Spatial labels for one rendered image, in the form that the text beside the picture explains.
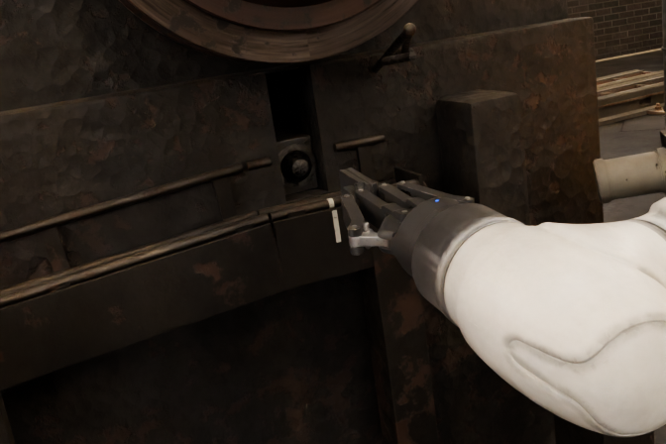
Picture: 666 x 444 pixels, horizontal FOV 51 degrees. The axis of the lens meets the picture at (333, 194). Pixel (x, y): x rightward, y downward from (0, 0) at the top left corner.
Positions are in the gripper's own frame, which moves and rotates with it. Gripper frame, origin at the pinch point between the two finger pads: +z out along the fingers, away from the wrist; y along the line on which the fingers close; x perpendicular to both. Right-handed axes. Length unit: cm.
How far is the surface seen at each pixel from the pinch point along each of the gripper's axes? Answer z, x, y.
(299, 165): 19.6, -1.8, -0.4
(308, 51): 10.0, 14.0, -0.4
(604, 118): 299, -97, 295
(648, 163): 0.0, -5.3, 39.7
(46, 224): 17.0, -1.7, -32.3
